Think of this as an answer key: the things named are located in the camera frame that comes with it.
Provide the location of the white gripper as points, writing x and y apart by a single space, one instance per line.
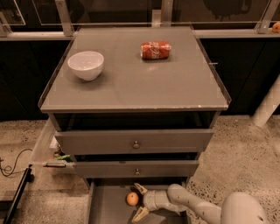
150 200

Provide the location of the orange fruit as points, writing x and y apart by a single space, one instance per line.
132 199
276 27

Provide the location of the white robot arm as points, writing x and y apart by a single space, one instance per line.
239 180

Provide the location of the grey bottom drawer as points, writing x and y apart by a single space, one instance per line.
107 202

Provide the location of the grey drawer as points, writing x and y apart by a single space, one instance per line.
92 142
107 202
136 169

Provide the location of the grey middle drawer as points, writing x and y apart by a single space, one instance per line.
136 169

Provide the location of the grey top drawer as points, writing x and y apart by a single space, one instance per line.
92 142

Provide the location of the grey drawer cabinet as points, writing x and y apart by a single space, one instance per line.
182 92

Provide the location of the clear plastic bin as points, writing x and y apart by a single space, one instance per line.
42 155

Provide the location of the black stand leg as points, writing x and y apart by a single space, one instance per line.
28 177

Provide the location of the white ceramic bowl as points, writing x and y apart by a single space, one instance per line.
86 65

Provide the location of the red soda can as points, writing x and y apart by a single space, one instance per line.
155 50

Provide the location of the orange fruit on ledge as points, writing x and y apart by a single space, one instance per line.
276 27

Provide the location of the metal railing frame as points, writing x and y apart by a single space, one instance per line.
209 19

